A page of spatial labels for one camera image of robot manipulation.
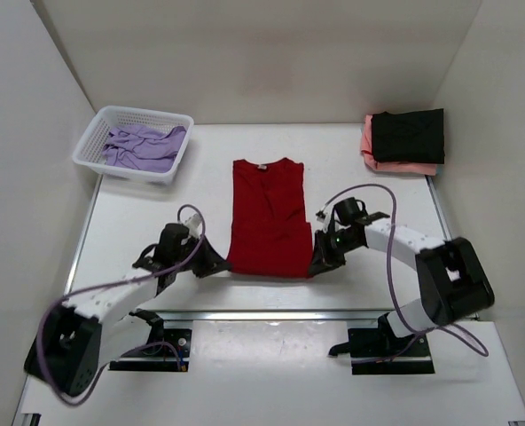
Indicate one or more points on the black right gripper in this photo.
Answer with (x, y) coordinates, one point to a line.
(326, 261)

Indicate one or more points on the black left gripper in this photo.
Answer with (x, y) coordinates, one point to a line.
(213, 263)

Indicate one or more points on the red t-shirt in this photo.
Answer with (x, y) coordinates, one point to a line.
(270, 234)

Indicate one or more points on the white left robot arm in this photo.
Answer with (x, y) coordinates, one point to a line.
(84, 331)

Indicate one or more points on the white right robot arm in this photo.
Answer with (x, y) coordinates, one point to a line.
(452, 282)

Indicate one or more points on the folded pink t-shirt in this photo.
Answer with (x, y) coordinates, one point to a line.
(424, 169)

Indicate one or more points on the white plastic laundry basket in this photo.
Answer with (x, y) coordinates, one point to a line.
(88, 152)

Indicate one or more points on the purple t-shirt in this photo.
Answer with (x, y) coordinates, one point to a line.
(138, 147)

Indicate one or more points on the folded light blue t-shirt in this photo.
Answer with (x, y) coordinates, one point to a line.
(440, 169)

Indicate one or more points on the folded black t-shirt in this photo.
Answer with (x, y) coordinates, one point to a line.
(416, 137)

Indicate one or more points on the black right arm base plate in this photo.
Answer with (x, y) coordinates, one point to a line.
(378, 351)

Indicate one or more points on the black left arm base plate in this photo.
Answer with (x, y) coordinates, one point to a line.
(168, 352)

